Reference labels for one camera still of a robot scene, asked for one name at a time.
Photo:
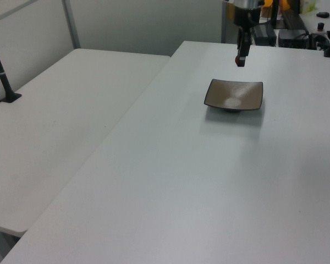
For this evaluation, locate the black vertical pole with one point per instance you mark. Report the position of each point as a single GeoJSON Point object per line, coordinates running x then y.
{"type": "Point", "coordinates": [275, 13]}

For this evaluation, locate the orange plastic object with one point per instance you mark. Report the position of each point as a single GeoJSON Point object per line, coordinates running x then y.
{"type": "Point", "coordinates": [285, 5]}

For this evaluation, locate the green and white box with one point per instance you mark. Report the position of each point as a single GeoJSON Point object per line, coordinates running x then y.
{"type": "Point", "coordinates": [308, 5]}

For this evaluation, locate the black computer mouse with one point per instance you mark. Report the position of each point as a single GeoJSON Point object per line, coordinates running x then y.
{"type": "Point", "coordinates": [322, 15]}

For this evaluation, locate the small red toy strawberry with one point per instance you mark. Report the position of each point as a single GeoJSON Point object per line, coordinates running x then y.
{"type": "Point", "coordinates": [237, 60]}

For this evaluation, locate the black Franka gripper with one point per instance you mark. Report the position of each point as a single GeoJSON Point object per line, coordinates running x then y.
{"type": "Point", "coordinates": [247, 16]}

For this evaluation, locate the black control box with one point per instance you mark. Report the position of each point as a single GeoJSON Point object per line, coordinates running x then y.
{"type": "Point", "coordinates": [292, 38]}

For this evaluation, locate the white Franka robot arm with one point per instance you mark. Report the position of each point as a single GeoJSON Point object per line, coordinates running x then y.
{"type": "Point", "coordinates": [247, 2]}

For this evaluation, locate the black power supply brick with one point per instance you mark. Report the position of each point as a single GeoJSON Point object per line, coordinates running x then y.
{"type": "Point", "coordinates": [264, 34]}

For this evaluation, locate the white side table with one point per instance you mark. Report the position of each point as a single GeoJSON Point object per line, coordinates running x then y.
{"type": "Point", "coordinates": [57, 123]}

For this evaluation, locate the square brown ceramic plate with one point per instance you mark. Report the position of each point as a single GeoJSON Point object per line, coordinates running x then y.
{"type": "Point", "coordinates": [234, 96]}

